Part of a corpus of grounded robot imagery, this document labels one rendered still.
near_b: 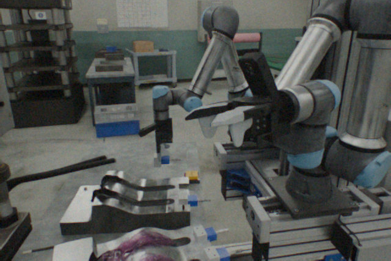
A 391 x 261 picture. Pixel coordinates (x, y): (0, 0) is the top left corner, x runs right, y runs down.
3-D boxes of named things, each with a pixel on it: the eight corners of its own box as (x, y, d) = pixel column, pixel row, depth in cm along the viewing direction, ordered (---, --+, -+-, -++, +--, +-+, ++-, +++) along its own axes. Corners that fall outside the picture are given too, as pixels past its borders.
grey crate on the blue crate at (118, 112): (137, 112, 458) (137, 102, 453) (139, 120, 420) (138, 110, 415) (96, 115, 444) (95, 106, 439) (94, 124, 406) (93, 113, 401)
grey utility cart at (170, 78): (171, 84, 748) (169, 46, 717) (177, 88, 702) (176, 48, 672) (127, 87, 710) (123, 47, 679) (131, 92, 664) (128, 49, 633)
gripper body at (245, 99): (256, 150, 50) (300, 134, 57) (254, 101, 48) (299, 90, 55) (226, 142, 56) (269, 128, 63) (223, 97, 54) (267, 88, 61)
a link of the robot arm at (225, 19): (253, 13, 122) (202, 119, 128) (240, 13, 132) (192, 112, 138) (232, -2, 117) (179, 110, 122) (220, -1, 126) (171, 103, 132)
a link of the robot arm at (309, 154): (288, 148, 77) (292, 108, 74) (328, 165, 69) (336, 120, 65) (267, 156, 73) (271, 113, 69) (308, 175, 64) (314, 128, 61)
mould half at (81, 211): (188, 193, 143) (188, 168, 138) (190, 230, 118) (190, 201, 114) (82, 197, 140) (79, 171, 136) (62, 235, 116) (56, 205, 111)
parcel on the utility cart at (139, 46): (150, 52, 699) (149, 40, 689) (154, 54, 670) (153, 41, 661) (133, 53, 684) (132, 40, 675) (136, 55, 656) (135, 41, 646)
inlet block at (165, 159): (180, 162, 151) (180, 152, 149) (180, 167, 146) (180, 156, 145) (154, 162, 150) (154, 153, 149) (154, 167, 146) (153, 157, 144)
